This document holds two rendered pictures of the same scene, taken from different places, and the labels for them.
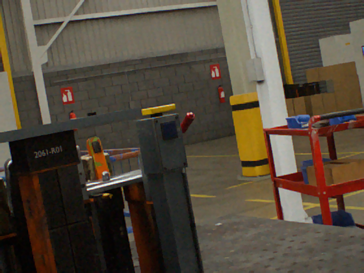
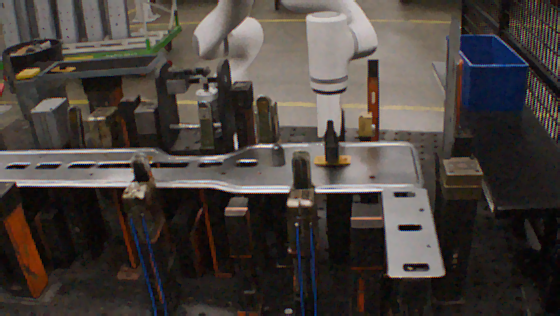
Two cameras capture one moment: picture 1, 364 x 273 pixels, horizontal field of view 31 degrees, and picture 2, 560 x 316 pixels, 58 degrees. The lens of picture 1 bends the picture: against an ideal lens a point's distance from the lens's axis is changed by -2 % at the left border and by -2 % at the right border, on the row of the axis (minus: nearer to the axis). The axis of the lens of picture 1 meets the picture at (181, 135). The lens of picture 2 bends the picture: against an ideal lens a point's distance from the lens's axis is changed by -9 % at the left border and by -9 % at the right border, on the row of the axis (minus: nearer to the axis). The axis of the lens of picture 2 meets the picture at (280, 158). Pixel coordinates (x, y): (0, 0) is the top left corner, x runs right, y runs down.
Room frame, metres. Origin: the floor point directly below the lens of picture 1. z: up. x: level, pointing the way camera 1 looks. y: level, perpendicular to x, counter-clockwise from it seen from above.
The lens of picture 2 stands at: (1.98, 1.70, 1.60)
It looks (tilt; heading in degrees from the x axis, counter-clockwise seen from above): 27 degrees down; 224
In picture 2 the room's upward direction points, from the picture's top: 5 degrees counter-clockwise
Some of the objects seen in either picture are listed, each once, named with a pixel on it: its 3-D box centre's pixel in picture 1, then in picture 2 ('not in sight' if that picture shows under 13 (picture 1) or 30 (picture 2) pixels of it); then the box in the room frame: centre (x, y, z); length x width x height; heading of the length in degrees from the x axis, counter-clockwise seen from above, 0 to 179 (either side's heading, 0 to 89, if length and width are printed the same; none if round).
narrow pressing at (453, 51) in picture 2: not in sight; (450, 94); (0.95, 1.24, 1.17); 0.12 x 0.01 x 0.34; 35
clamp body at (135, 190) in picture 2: not in sight; (153, 249); (1.47, 0.79, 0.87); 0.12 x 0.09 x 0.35; 35
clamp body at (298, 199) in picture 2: not in sight; (304, 262); (1.30, 1.09, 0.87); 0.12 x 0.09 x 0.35; 35
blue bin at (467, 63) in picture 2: not in sight; (483, 70); (0.54, 1.15, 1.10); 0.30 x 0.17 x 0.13; 38
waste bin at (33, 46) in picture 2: not in sight; (40, 89); (0.44, -2.32, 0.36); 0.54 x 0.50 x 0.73; 28
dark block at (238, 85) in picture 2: not in sight; (248, 155); (1.06, 0.69, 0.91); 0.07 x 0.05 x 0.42; 35
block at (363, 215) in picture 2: not in sight; (365, 267); (1.20, 1.18, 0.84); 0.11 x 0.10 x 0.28; 35
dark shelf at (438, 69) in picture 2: not in sight; (495, 119); (0.68, 1.25, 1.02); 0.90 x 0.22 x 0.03; 35
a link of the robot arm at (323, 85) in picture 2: not in sight; (329, 79); (1.09, 1.01, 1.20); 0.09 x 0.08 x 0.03; 35
